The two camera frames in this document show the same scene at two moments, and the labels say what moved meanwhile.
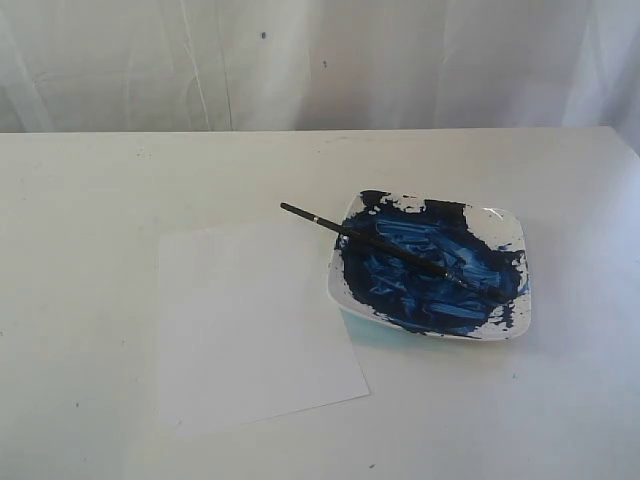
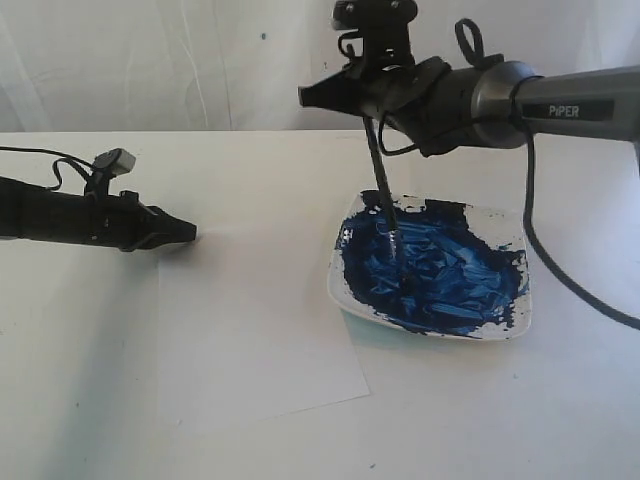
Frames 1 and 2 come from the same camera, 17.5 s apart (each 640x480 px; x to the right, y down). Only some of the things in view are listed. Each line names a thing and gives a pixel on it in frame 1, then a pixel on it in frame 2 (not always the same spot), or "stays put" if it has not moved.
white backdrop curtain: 109,66 stays put
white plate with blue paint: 386,292 stays put
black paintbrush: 460,283 → 391,218
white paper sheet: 248,328 stays put
